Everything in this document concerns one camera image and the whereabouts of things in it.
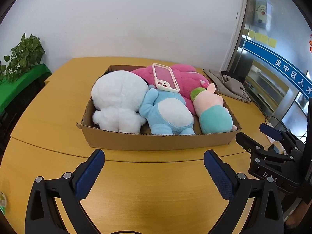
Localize pink pig plush toy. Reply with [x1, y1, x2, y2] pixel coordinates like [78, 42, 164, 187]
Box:
[190, 83, 238, 134]

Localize blue plush toy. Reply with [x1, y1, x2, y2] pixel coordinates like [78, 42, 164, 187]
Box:
[139, 85, 195, 135]

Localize beige phone case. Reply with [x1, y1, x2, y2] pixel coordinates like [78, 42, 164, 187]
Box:
[152, 63, 180, 93]

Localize black charger block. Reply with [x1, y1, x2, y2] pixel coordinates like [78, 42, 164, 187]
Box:
[268, 142, 284, 155]

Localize green white packet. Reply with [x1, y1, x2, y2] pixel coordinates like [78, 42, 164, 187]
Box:
[0, 191, 7, 214]

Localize grey cloth bag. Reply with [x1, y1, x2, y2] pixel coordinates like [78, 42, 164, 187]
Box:
[203, 69, 252, 103]

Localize blue door banner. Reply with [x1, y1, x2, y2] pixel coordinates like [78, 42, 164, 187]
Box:
[243, 39, 311, 99]

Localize brown cardboard box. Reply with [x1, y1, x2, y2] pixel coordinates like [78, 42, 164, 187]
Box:
[77, 65, 238, 151]

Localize yellow sticky notes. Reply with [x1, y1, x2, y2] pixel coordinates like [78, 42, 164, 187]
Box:
[248, 30, 277, 48]

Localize green covered side table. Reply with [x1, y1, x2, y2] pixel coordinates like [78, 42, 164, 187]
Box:
[0, 63, 52, 113]

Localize cartoon sheep poster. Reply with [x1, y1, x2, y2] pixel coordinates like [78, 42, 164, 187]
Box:
[253, 0, 272, 28]

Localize white plush toy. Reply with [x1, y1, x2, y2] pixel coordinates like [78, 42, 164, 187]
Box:
[91, 70, 149, 134]

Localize small potted plant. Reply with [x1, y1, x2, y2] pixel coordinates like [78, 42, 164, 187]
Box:
[0, 62, 7, 82]

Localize green potted plant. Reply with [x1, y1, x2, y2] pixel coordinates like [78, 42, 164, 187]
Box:
[4, 33, 45, 83]

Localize black cable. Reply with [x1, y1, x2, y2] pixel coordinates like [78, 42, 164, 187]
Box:
[264, 115, 308, 142]

